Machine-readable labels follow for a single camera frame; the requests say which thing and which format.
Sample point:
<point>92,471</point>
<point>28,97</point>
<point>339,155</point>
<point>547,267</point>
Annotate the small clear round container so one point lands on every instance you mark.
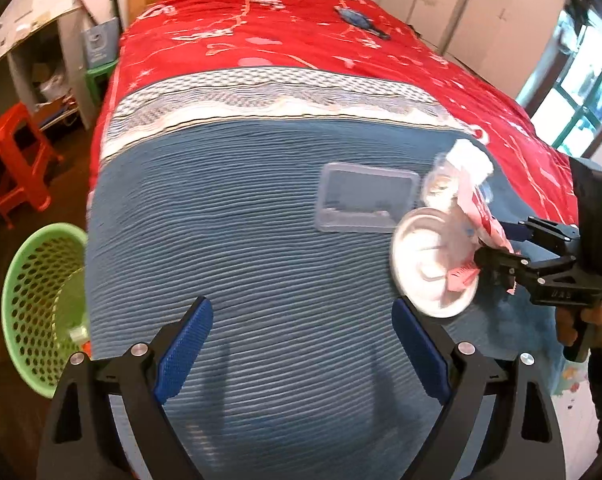
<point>438,185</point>

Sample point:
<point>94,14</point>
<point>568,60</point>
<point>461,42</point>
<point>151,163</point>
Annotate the white wardrobe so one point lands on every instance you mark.
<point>481,10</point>

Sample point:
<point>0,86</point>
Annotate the window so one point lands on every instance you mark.
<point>576,80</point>

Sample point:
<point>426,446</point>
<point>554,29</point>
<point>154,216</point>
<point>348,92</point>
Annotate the white desk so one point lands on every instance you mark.
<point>76,50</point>

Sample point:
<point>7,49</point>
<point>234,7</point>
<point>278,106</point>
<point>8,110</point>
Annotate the green plastic basket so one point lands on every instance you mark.
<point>31,232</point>

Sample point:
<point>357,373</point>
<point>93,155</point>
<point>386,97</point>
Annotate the pink wrapper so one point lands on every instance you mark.
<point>483,215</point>

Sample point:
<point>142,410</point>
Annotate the white round paper bowl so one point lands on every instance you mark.
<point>421,260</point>

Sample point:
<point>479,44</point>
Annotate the clear rectangular plastic tray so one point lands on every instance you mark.
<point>366,195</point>

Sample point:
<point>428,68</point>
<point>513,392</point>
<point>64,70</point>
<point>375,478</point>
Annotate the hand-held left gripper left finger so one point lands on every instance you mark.
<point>183,350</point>

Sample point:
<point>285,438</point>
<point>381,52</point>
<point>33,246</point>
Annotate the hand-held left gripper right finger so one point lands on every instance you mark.
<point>421,355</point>

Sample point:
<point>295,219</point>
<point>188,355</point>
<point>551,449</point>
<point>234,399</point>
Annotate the blue toy figure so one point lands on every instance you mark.
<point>358,19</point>

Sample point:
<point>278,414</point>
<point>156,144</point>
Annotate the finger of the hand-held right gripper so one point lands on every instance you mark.
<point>501,260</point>
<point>546,230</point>

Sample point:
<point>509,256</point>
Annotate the blue ribbed blanket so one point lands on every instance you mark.
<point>281,285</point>

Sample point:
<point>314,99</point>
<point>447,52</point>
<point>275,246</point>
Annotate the small cardboard box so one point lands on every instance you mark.
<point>41,71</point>

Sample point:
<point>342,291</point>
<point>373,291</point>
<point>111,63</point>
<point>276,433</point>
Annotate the red patterned bedspread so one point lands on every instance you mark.
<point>306,25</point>

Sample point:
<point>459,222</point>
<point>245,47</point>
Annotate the green plastic stool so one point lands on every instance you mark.
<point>98,70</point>

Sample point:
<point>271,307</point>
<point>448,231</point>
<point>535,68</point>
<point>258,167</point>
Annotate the red plastic stool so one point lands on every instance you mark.
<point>11,120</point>

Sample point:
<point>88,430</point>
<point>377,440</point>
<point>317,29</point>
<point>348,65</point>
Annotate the blue paper bag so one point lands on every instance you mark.
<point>101,40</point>

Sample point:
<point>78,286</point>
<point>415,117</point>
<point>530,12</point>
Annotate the white plastic bag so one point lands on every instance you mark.
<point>53,87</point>

